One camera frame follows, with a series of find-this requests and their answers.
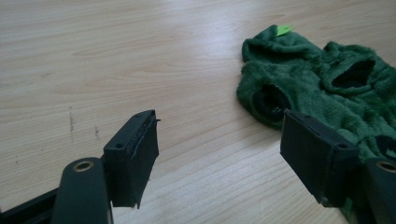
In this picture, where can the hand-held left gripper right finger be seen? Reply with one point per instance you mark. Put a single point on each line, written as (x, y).
(317, 155)

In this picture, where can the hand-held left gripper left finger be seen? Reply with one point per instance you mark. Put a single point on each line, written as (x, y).
(129, 158)

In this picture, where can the green plush pet garment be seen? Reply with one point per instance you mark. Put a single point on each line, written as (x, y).
(320, 84)

